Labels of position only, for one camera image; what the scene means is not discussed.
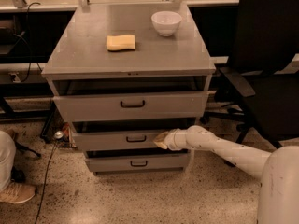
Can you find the black floor cable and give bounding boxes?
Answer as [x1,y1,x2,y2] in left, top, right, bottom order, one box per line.
[33,140,60,224]

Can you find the white bowl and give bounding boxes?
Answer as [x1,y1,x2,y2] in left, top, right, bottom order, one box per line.
[151,11,182,36]

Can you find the silver round floor object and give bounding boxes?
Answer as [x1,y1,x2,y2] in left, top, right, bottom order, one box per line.
[54,131,64,140]

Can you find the yellow sponge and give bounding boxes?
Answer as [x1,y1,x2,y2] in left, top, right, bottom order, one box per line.
[106,35,135,51]

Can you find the grey top drawer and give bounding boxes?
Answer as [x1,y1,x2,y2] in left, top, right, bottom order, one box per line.
[54,91,207,122]

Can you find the black hanging cable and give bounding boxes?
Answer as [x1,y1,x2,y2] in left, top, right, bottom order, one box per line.
[13,2,43,83]

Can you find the grey drawer cabinet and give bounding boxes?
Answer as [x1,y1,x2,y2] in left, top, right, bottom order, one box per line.
[42,3,215,162]

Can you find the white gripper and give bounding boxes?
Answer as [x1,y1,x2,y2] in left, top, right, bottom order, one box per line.
[153,129,187,150]

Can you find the grey bottom drawer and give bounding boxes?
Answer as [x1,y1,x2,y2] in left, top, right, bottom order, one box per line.
[86,153,191,173]

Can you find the grey drawer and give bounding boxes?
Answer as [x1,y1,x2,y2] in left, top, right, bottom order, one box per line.
[72,130,164,151]
[54,91,207,122]
[86,153,191,173]

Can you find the black office chair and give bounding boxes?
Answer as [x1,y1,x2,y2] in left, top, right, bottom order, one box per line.
[200,0,299,149]

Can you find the tan sneaker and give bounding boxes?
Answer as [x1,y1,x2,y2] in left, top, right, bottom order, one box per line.
[0,182,36,204]

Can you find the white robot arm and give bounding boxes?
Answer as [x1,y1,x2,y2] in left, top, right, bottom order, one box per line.
[154,125,299,224]

